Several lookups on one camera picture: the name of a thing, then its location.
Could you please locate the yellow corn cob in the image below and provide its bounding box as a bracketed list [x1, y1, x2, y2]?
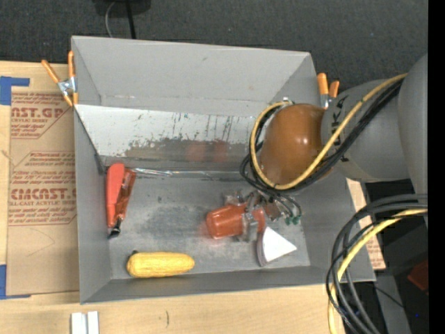
[125, 251, 196, 279]

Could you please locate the brown cardboard board red print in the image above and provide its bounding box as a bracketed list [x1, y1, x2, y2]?
[0, 60, 81, 301]

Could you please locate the red-orange block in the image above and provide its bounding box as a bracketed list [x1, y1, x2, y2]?
[205, 205, 267, 240]

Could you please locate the grey metal bin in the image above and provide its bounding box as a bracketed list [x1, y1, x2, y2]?
[70, 35, 378, 305]

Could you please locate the white triangular wedge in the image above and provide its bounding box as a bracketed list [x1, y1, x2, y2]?
[256, 225, 298, 268]

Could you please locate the orange-red hand tool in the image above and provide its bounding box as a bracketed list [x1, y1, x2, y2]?
[105, 162, 137, 239]

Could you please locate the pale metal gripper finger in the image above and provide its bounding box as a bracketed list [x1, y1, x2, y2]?
[237, 211, 261, 243]
[224, 191, 247, 208]

